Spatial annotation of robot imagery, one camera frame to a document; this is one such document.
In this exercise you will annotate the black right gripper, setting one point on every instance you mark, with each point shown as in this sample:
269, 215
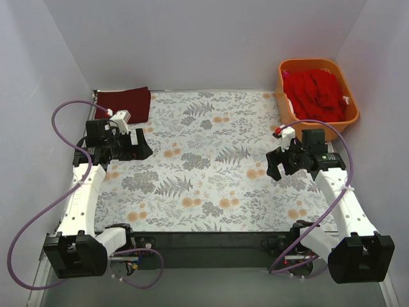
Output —
288, 160

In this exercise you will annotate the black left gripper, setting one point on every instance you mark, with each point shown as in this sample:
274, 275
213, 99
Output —
133, 146

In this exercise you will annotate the bright red t shirt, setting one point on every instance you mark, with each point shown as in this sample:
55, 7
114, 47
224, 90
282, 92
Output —
316, 95

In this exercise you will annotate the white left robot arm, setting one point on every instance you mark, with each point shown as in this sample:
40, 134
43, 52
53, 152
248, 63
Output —
76, 250

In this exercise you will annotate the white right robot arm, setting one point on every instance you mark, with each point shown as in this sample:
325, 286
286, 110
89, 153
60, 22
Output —
351, 246

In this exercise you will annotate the folded dark red t shirt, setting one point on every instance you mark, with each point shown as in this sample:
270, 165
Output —
135, 101

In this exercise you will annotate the floral patterned table mat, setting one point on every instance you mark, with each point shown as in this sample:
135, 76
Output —
208, 170

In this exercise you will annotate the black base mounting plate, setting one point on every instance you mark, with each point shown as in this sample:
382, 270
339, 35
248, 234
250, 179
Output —
202, 250

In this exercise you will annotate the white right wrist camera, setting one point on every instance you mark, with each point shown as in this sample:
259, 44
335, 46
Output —
286, 135

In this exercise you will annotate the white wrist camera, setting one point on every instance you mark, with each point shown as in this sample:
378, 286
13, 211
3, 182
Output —
286, 135
117, 122

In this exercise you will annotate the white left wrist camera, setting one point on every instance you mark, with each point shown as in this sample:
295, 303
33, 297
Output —
117, 122

